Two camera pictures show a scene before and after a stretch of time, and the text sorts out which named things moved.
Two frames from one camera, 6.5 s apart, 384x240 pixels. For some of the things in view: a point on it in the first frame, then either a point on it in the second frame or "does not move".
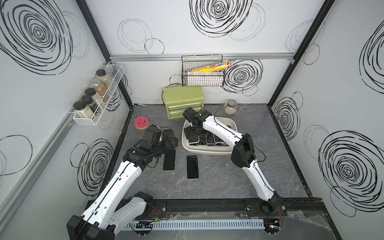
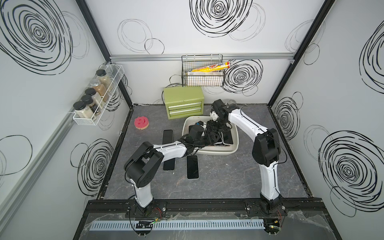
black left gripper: (167, 145) to (212, 140)
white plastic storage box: (221, 150) does not move
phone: (192, 172) does not move
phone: (169, 160) does not move
